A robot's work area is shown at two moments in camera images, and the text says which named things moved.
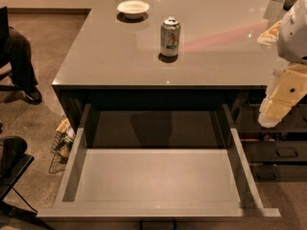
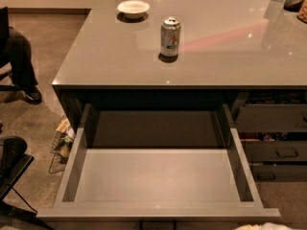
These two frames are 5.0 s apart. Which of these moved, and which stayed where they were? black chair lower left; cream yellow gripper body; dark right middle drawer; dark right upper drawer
Moved: cream yellow gripper body
Stayed: dark right middle drawer; black chair lower left; dark right upper drawer
